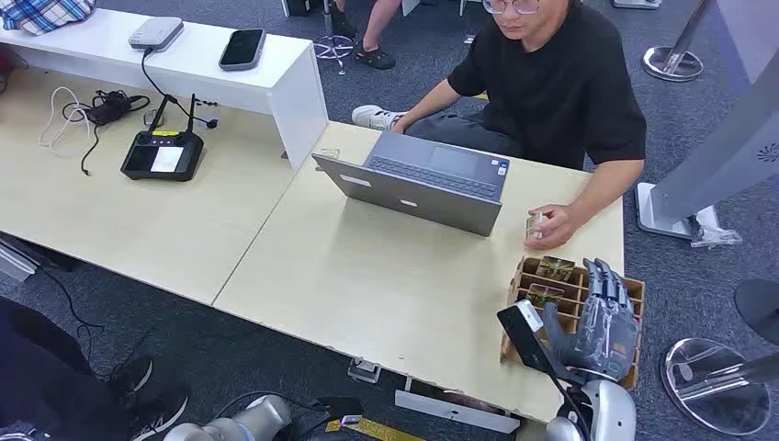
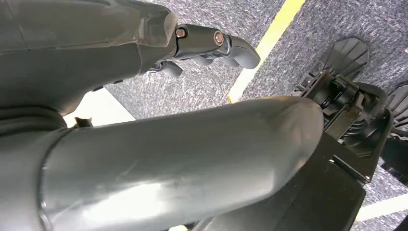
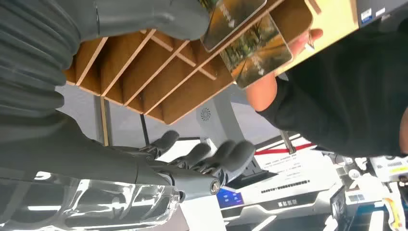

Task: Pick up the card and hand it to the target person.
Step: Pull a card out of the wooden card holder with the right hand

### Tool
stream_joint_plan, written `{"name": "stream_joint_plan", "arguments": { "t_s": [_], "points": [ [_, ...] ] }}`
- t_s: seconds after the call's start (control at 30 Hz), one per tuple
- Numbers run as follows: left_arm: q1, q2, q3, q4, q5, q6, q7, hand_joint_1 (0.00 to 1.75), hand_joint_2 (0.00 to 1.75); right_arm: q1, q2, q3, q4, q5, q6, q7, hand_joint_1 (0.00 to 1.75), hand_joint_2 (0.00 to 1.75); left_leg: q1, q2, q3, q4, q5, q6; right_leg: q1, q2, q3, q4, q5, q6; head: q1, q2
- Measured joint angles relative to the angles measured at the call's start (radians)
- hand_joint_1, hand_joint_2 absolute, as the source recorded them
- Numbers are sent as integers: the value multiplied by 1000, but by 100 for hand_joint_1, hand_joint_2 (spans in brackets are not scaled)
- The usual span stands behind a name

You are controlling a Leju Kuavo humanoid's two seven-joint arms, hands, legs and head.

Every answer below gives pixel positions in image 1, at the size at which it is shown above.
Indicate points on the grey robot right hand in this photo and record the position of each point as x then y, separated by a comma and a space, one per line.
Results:
605, 335

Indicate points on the person's right hand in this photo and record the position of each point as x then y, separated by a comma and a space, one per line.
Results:
401, 125

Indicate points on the person's left hand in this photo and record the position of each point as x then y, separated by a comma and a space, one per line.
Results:
560, 224

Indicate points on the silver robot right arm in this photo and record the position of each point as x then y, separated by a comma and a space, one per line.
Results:
608, 414

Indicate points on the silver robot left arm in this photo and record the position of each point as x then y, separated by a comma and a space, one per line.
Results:
255, 420

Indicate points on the patterned card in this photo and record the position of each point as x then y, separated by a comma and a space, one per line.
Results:
543, 295
555, 268

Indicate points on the wooden card holder box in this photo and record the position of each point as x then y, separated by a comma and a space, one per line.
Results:
528, 286

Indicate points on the person in sandals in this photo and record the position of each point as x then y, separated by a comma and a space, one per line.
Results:
377, 30

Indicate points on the person in dark sneakers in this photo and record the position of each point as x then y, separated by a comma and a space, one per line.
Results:
55, 377

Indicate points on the grey laptop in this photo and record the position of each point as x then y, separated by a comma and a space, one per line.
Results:
426, 182

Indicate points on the chrome chair base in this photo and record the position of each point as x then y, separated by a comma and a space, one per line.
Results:
333, 45

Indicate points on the chrome stanchion with round base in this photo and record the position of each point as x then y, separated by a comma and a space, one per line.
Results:
672, 61
712, 383

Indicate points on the clear plastic bag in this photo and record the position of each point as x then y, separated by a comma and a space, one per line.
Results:
717, 236

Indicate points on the black round base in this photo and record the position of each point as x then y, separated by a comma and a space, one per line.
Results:
761, 307

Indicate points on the black smartphone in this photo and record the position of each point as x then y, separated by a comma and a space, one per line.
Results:
242, 48

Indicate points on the large grey floor stand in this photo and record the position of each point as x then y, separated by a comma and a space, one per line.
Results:
724, 158

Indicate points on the white desk shelf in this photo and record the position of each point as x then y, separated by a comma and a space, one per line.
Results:
201, 79

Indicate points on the black remote controller with antennas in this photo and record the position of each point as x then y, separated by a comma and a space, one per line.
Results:
163, 157

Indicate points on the yellow strip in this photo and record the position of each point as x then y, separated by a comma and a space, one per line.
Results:
371, 430

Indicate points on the grey flat box device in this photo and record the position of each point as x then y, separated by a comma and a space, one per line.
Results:
156, 33

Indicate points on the plaid cloth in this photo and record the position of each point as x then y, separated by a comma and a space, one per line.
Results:
42, 13

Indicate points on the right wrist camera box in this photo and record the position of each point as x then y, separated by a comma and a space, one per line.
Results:
526, 335

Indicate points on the white bracket under desk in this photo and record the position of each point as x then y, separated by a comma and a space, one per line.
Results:
456, 412

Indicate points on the small white desk bracket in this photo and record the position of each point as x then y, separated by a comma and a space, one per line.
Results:
364, 370

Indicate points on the grey metal frame piece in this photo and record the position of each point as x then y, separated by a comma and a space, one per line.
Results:
18, 258

